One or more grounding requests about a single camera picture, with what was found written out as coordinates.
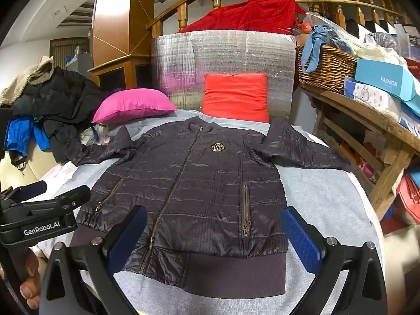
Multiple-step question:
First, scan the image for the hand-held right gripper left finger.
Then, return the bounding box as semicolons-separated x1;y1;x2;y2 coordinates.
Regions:
39;204;148;315

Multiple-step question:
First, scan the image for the red pillow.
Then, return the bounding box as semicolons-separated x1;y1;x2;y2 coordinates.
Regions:
202;74;270;123

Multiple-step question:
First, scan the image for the blue jacket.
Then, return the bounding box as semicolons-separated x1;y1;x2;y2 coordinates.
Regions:
7;116;51;171

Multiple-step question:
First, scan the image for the dark quilted zip jacket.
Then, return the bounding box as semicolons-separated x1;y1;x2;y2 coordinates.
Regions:
67;117;353;286

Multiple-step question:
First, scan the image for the red bag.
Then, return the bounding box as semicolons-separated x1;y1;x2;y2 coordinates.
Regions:
381;174;420;233

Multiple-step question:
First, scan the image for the floral cloth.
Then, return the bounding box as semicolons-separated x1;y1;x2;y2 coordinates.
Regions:
79;123;110;146

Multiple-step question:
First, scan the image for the grey blanket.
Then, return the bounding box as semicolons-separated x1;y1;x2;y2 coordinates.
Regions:
24;108;383;315

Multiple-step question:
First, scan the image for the person's left hand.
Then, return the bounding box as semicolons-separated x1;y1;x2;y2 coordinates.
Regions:
18;248;43;309

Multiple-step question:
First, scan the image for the pale pink bed sheet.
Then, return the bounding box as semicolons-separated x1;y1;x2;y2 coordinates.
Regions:
24;161;102;204

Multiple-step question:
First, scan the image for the beige fleece garment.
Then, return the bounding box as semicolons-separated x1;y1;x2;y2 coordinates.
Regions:
0;56;55;107

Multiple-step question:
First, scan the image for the wooden cabinet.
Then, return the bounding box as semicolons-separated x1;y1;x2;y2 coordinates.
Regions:
88;54;155;94

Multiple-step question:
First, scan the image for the blue cardboard box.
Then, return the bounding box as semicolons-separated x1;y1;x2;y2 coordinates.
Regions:
354;58;420;102

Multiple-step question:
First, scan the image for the white printed box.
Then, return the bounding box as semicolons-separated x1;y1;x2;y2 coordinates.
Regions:
344;77;402;120

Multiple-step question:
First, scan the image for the wicker basket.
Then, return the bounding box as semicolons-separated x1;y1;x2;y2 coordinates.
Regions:
296;44;358;94

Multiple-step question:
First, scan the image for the pile of dark clothes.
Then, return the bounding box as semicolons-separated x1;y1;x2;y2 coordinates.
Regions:
13;67;109;163

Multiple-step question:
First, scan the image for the silver foil insulation mat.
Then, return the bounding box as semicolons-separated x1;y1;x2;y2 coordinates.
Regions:
151;30;296;120

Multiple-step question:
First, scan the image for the light blue cloth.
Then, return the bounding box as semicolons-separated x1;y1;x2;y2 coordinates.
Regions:
301;24;345;73

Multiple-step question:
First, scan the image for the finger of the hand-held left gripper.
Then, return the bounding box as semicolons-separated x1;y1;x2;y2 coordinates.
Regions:
10;185;91;219
11;180;47;201

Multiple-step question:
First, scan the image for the wooden pillar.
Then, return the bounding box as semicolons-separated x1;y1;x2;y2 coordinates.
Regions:
93;0;156;69

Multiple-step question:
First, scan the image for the pink pillow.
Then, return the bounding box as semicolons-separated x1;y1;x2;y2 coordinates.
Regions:
92;88;178;124

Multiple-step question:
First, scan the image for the wooden table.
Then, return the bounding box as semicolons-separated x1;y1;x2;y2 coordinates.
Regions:
298;80;420;222

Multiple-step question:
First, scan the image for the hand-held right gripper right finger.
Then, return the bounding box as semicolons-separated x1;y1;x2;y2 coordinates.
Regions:
281;205;389;315

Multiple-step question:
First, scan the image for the clear plastic bag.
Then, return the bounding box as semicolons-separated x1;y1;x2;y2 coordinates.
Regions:
364;32;399;51

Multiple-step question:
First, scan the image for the red blanket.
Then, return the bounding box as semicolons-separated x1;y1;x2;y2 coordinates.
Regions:
177;0;307;35

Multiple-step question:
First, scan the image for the beige leather sofa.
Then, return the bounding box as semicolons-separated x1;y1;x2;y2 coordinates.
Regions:
0;157;53;204

